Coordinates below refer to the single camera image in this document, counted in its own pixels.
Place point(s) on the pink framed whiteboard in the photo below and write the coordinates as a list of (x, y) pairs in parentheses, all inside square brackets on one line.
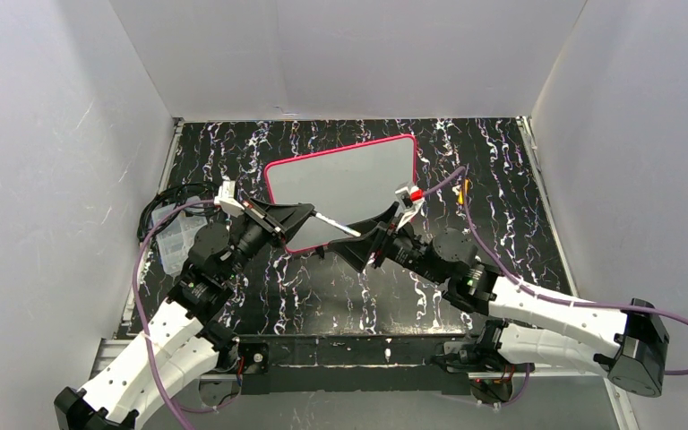
[(347, 184)]

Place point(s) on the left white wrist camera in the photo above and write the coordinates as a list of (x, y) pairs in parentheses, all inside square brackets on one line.
[(226, 199)]

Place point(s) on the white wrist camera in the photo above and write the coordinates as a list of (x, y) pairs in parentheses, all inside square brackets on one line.
[(410, 200), (226, 199)]

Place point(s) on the clear plastic organizer box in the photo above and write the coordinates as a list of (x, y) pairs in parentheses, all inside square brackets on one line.
[(177, 237)]

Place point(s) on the white whiteboard marker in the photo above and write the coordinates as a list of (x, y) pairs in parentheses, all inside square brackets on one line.
[(334, 223)]

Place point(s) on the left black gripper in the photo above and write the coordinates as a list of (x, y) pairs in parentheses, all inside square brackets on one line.
[(267, 220)]

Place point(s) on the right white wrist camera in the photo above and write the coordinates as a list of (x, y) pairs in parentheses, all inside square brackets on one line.
[(410, 200)]

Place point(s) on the yellow marker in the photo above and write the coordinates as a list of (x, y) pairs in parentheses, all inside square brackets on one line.
[(463, 191)]

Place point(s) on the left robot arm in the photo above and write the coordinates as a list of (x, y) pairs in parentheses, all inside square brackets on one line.
[(183, 339)]

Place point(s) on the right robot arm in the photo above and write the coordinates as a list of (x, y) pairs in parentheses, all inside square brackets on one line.
[(626, 344)]

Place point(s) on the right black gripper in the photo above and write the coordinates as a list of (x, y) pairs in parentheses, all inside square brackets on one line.
[(380, 242)]

